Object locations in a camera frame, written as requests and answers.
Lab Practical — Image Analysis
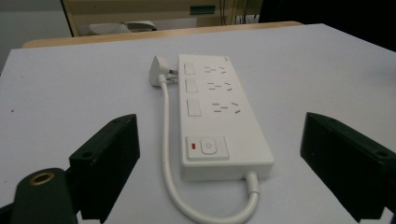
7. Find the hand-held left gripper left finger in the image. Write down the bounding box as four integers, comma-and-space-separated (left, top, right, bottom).
64, 113, 141, 224

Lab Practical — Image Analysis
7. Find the pale yellow cabinet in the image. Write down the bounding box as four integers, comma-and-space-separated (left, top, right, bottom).
60, 0, 263, 37

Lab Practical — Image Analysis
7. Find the white power strip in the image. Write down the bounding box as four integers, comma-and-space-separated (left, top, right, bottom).
177, 54, 276, 183

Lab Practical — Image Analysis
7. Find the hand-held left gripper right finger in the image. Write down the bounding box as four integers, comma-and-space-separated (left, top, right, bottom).
300, 112, 396, 224

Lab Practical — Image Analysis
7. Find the green cabinet handle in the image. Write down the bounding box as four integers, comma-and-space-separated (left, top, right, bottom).
190, 5, 217, 16

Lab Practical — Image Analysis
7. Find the grey chair seat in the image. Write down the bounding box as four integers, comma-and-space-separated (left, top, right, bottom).
88, 21, 158, 35

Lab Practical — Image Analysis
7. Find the white plug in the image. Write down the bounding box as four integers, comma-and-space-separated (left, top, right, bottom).
148, 55, 179, 88

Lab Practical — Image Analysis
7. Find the bundle of dark cables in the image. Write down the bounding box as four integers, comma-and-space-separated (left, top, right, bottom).
219, 0, 260, 26

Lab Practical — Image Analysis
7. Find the white power cable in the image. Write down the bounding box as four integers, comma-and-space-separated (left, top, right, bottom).
158, 74, 261, 224

